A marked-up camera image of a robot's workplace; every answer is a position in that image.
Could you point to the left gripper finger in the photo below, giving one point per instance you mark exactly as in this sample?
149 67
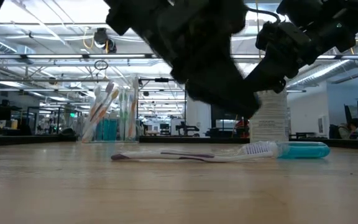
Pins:
228 102

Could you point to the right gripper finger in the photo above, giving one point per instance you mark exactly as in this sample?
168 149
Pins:
273 79

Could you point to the purple white toothbrush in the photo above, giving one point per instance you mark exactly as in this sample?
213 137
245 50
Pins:
109 87
182 155

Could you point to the pink white toothbrush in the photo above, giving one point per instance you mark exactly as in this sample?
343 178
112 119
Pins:
97 91

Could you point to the black background robot arm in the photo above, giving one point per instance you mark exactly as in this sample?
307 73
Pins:
185 127

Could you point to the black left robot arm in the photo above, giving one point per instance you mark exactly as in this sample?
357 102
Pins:
141 12

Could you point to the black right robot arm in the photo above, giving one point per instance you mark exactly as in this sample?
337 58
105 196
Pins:
337 18

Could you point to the white cylindrical wipes canister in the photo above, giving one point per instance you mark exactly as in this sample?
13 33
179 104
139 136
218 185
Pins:
269 118

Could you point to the person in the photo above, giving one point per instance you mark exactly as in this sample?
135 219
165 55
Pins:
345 130

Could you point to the black ceiling-hung device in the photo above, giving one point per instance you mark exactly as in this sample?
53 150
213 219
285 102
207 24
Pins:
104 39

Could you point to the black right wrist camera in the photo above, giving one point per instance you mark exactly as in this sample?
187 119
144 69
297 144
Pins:
266 37

